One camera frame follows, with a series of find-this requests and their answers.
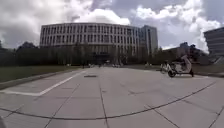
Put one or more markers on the manhole cover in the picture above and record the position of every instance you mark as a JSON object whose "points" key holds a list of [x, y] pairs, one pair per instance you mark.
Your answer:
{"points": [[90, 76]]}

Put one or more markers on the large curved pale building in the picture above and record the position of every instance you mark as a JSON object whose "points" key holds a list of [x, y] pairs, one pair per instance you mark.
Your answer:
{"points": [[96, 36]]}

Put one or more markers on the grey concrete slab plaza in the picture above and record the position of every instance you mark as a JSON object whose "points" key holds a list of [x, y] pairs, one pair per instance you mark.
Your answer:
{"points": [[126, 96]]}

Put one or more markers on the white painted line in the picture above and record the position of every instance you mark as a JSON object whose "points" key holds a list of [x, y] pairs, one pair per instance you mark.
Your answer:
{"points": [[50, 88]]}

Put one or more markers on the white scooter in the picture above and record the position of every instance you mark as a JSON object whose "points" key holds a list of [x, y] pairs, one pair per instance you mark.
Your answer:
{"points": [[181, 67]]}

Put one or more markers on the distant building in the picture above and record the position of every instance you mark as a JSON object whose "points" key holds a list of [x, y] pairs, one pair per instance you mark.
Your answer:
{"points": [[183, 49]]}

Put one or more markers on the row of dark trees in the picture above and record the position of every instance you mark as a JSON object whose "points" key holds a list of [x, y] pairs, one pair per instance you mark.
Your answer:
{"points": [[40, 56]]}

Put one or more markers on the grey concrete kerb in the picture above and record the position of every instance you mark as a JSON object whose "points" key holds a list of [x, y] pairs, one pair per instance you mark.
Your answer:
{"points": [[30, 78]]}

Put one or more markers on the grass field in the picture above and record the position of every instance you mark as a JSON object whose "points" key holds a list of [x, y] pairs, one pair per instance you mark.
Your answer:
{"points": [[23, 71]]}

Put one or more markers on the grass lawn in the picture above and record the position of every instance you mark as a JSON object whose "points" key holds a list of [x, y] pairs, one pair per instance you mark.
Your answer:
{"points": [[208, 68]]}

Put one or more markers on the building with window bands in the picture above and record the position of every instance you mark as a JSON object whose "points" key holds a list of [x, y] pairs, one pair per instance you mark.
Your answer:
{"points": [[216, 41]]}

